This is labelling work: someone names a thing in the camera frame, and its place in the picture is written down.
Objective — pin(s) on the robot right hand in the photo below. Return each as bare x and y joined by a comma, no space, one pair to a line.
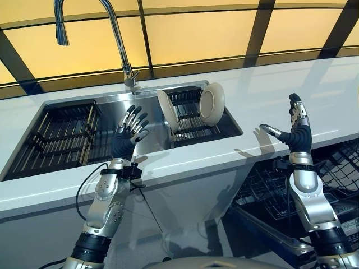
301,137

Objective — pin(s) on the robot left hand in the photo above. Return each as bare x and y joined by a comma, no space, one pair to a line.
122,145

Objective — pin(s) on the cream ceramic plate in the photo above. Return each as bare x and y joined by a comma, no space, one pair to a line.
167,110
210,105

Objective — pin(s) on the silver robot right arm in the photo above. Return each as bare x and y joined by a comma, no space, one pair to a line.
311,196

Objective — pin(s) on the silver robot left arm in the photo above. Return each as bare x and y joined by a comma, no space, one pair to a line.
106,201

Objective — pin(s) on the dishwasher door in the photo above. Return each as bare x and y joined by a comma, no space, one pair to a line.
269,241

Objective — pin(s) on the stainless steel sink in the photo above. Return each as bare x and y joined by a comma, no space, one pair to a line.
146,112

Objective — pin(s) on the black sink drying rack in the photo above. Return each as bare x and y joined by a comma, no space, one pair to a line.
190,117
61,140

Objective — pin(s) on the white glossy cabinet door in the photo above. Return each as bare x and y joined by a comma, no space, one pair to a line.
193,196
42,241

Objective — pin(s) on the chrome gooseneck faucet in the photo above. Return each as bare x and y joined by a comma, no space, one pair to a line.
119,42

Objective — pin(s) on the grey robot body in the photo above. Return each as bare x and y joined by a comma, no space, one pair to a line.
190,263

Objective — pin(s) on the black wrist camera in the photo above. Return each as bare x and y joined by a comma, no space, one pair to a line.
131,171

